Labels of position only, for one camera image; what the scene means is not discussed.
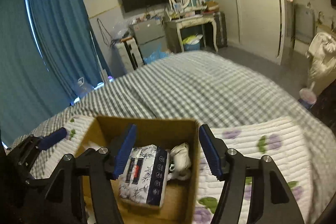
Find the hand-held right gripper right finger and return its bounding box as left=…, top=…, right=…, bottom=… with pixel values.
left=199, top=124, right=306, bottom=224

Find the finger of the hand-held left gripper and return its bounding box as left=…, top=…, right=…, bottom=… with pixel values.
left=19, top=128, right=68, bottom=159

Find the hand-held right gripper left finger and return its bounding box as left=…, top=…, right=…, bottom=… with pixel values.
left=45, top=123, right=138, bottom=224

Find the brown cardboard box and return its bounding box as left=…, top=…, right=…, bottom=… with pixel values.
left=74, top=115, right=202, bottom=224

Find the floral tissue pack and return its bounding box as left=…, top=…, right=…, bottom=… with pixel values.
left=118, top=144, right=170, bottom=207

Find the white rolled cloth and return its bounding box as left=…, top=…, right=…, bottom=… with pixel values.
left=168, top=143, right=193, bottom=180

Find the white floral quilted mat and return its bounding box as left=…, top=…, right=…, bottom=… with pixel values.
left=28, top=115, right=320, bottom=224

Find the clear water jug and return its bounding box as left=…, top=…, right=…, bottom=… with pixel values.
left=76, top=77, right=94, bottom=99

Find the grey checked bed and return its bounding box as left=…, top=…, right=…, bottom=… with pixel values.
left=5, top=51, right=336, bottom=224

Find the wide teal curtain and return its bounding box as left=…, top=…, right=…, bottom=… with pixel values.
left=0, top=0, right=72, bottom=147

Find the white drawer cabinet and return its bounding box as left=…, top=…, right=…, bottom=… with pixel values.
left=112, top=38, right=144, bottom=75

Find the blue plastic bag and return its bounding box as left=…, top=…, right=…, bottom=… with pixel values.
left=143, top=43, right=172, bottom=65

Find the blue bucket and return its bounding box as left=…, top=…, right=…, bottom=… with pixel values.
left=182, top=33, right=204, bottom=52

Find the pink round container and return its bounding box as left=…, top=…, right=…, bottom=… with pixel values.
left=299, top=82, right=319, bottom=107

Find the grey small fridge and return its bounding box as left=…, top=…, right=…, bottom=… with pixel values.
left=130, top=18, right=167, bottom=58

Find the clear plastic bag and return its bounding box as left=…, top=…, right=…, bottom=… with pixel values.
left=110, top=19, right=132, bottom=40

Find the dark suitcase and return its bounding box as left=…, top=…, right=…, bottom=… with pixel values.
left=213, top=11, right=228, bottom=49

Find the white dressing table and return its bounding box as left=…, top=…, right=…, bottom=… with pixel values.
left=164, top=7, right=220, bottom=54

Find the stack of books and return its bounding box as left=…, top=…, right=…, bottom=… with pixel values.
left=203, top=0, right=220, bottom=14

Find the white hanging garment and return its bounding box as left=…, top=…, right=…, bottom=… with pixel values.
left=305, top=31, right=336, bottom=96

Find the white sliding wardrobe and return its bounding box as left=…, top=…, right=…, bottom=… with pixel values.
left=202, top=0, right=287, bottom=66

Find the black hanging cable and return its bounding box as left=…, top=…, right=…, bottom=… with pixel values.
left=97, top=18, right=111, bottom=45

